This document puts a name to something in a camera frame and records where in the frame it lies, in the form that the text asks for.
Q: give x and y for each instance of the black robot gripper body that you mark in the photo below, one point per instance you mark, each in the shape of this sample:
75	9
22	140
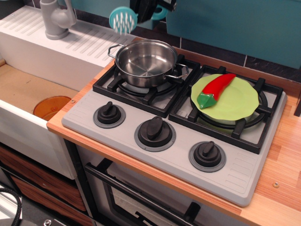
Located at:
168	4

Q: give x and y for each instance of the white toy sink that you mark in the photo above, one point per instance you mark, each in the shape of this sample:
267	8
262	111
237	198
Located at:
33	67

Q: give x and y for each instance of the red toy chili pepper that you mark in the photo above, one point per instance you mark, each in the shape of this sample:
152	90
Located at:
211	93

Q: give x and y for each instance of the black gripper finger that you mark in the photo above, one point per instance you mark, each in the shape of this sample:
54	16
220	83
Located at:
144	9

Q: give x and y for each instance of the black stove knob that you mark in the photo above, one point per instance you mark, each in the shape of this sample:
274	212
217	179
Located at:
207	157
155	135
109	116

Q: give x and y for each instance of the black oven door handle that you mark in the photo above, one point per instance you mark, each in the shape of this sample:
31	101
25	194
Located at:
186	220

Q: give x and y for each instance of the light blue dish brush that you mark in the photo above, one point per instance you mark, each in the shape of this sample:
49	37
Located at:
124	20

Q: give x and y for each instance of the black right stove knob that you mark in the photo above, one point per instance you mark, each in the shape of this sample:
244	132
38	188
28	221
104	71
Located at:
207	157

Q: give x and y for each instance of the black right burner grate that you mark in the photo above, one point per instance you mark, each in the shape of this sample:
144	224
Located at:
253	134

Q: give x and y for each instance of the black left burner grate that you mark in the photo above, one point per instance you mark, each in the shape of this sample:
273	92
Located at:
158	100

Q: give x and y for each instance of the black burner grate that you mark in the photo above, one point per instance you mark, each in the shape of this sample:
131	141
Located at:
158	100
253	134

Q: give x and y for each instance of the wooden drawer front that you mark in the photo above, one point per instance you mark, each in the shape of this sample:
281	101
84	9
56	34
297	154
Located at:
45	186

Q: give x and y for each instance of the grey toy faucet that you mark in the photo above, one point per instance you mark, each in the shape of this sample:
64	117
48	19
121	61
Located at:
57	21

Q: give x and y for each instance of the stainless steel pot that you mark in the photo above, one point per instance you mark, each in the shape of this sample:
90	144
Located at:
147	63

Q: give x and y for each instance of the black left stove knob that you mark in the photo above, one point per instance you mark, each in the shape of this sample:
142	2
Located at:
109	116

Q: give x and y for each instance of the grey toy stove top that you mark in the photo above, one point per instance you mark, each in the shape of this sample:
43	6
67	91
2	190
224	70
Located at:
235	182

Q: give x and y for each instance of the orange sink drain plug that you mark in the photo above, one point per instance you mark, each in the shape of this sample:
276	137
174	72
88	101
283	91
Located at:
49	107

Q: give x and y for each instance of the black middle stove knob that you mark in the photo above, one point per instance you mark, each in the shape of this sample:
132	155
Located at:
155	135

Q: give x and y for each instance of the light green plate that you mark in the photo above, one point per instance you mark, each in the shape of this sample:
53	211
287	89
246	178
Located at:
239	100

